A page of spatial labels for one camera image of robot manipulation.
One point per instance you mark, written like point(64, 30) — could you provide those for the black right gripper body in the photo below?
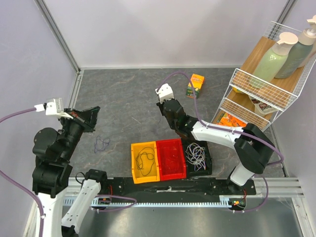
point(160, 105)

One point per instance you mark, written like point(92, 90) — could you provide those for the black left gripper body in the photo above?
point(73, 128)

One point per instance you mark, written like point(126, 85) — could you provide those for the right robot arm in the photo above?
point(253, 148)

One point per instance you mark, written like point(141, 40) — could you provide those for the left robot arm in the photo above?
point(53, 150)

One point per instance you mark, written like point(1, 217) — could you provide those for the orange green carton box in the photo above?
point(197, 82)

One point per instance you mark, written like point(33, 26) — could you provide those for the red plastic bin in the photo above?
point(171, 161)

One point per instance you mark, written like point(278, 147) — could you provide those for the orange snack packets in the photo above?
point(226, 119)

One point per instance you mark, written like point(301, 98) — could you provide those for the black plastic bin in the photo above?
point(197, 157)

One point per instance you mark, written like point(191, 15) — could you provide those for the yellow plastic bin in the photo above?
point(144, 162)

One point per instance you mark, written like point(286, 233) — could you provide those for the brown snack packet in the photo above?
point(261, 108)

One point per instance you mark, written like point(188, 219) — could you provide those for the light green pump bottle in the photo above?
point(273, 60)

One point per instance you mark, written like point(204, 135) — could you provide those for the dark green pump bottle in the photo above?
point(294, 59)

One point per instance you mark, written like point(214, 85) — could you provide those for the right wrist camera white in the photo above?
point(164, 93)

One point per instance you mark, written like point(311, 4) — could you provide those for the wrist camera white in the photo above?
point(164, 93)
point(53, 107)

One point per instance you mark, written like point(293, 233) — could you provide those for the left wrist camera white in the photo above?
point(53, 107)

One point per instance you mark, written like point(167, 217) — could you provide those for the white wire shelf rack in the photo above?
point(280, 94)

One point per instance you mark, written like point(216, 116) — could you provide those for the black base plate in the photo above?
point(215, 186)

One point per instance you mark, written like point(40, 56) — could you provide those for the grey cable duct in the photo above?
point(218, 202)

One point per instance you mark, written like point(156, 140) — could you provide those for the aluminium corner post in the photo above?
point(57, 33)

